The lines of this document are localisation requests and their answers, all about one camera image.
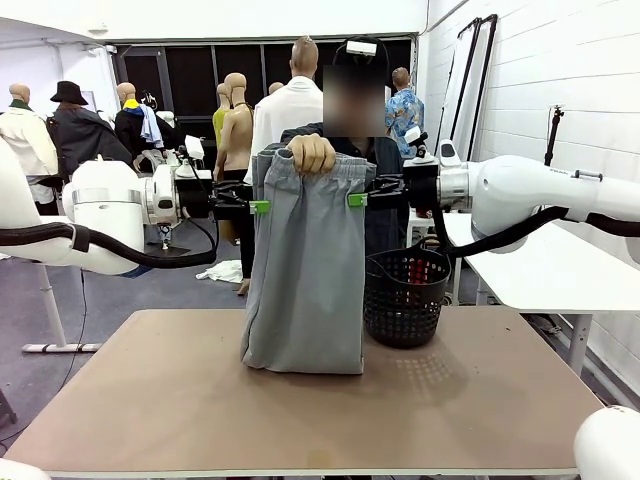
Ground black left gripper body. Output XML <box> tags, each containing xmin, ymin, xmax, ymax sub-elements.
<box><xmin>174</xmin><ymin>177</ymin><xmax>218</xmax><ymax>220</ymax></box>

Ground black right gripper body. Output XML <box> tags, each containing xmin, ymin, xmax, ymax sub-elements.
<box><xmin>402</xmin><ymin>164</ymin><xmax>440</xmax><ymax>212</ymax></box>

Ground grey training pants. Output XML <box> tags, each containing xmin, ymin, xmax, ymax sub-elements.
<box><xmin>239</xmin><ymin>143</ymin><xmax>377</xmax><ymax>375</ymax></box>

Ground person's right forearm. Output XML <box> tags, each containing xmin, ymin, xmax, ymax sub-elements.
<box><xmin>279</xmin><ymin>122</ymin><xmax>326</xmax><ymax>147</ymax></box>

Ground person's right hand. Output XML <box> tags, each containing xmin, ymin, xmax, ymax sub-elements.
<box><xmin>288</xmin><ymin>133</ymin><xmax>337</xmax><ymax>176</ymax></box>

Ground person in dark shirt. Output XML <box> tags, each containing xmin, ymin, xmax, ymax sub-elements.
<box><xmin>279</xmin><ymin>35</ymin><xmax>407</xmax><ymax>254</ymax></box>

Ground bare mannequin with black trousers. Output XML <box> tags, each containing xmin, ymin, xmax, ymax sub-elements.
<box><xmin>213</xmin><ymin>72</ymin><xmax>256</xmax><ymax>296</ymax></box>

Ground mannequin in yellow top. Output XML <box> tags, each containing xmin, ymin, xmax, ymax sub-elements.
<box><xmin>212</xmin><ymin>82</ymin><xmax>232</xmax><ymax>176</ymax></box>

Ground man in floral shirt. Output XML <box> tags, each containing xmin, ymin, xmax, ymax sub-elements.
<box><xmin>384</xmin><ymin>67</ymin><xmax>426</xmax><ymax>156</ymax></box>

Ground white cloth on floor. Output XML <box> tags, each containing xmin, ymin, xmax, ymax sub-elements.
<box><xmin>194</xmin><ymin>259</ymin><xmax>245</xmax><ymax>285</ymax></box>

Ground red garment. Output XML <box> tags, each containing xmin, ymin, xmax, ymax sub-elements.
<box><xmin>407</xmin><ymin>257</ymin><xmax>434</xmax><ymax>284</ymax></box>

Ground light blue hanging shirt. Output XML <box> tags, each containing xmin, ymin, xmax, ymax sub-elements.
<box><xmin>139</xmin><ymin>103</ymin><xmax>165</xmax><ymax>149</ymax></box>

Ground mannequin in white shirt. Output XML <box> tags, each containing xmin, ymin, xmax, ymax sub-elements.
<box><xmin>243</xmin><ymin>35</ymin><xmax>325</xmax><ymax>186</ymax></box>

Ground black framed reflector panel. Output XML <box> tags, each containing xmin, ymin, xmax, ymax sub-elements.
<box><xmin>432</xmin><ymin>17</ymin><xmax>484</xmax><ymax>161</ymax></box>
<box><xmin>467</xmin><ymin>13</ymin><xmax>499</xmax><ymax>164</ymax></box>

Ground mannequin with yellow scarf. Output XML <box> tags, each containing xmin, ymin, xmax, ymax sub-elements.
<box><xmin>114</xmin><ymin>82</ymin><xmax>176</xmax><ymax>166</ymax></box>

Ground mannequin in black coat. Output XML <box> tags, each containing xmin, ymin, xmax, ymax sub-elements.
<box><xmin>47</xmin><ymin>102</ymin><xmax>134</xmax><ymax>177</ymax></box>

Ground black perforated laundry basket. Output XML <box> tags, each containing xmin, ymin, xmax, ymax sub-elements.
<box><xmin>363</xmin><ymin>239</ymin><xmax>453</xmax><ymax>350</ymax></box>

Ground black tripod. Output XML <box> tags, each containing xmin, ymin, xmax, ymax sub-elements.
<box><xmin>543</xmin><ymin>104</ymin><xmax>566</xmax><ymax>169</ymax></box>

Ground white side table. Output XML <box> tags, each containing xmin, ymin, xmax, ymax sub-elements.
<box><xmin>442</xmin><ymin>212</ymin><xmax>640</xmax><ymax>377</ymax></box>

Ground black bucket hat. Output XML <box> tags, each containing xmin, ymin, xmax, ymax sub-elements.
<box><xmin>49</xmin><ymin>80</ymin><xmax>90</xmax><ymax>106</ymax></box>

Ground white table leg stand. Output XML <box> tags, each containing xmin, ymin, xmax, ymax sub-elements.
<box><xmin>22</xmin><ymin>262</ymin><xmax>104</xmax><ymax>354</ymax></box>

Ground mannequin in cream jacket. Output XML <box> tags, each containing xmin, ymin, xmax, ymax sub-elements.
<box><xmin>0</xmin><ymin>83</ymin><xmax>60</xmax><ymax>206</ymax></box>

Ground black metal stand leg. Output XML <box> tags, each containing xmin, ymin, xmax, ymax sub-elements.
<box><xmin>0</xmin><ymin>387</ymin><xmax>19</xmax><ymax>427</ymax></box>

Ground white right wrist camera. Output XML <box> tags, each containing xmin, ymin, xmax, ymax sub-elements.
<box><xmin>401</xmin><ymin>127</ymin><xmax>429</xmax><ymax>150</ymax></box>

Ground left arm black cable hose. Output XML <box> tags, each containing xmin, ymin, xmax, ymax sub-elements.
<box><xmin>0</xmin><ymin>159</ymin><xmax>220</xmax><ymax>267</ymax></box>

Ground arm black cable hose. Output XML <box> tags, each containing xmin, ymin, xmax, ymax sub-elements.
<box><xmin>432</xmin><ymin>204</ymin><xmax>640</xmax><ymax>259</ymax></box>
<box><xmin>0</xmin><ymin>159</ymin><xmax>220</xmax><ymax>267</ymax></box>

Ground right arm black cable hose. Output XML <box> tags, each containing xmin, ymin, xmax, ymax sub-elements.
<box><xmin>432</xmin><ymin>204</ymin><xmax>640</xmax><ymax>259</ymax></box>

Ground thin black floor cable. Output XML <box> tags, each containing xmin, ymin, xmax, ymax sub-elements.
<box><xmin>58</xmin><ymin>269</ymin><xmax>89</xmax><ymax>392</ymax></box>

